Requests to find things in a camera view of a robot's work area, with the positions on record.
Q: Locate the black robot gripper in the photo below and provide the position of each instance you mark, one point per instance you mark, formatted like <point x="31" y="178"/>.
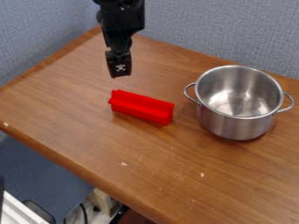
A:
<point x="122" y="18"/>

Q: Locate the red rectangular block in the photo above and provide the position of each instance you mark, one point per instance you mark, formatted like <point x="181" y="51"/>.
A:
<point x="142" y="106"/>

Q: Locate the stainless steel pot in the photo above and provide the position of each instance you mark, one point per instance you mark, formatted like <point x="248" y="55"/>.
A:
<point x="238" y="100"/>

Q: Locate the white items under table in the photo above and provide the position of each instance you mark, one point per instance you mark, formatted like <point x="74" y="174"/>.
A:
<point x="100" y="209"/>

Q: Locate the black and white chair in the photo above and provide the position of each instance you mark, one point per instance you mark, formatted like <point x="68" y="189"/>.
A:
<point x="17" y="212"/>

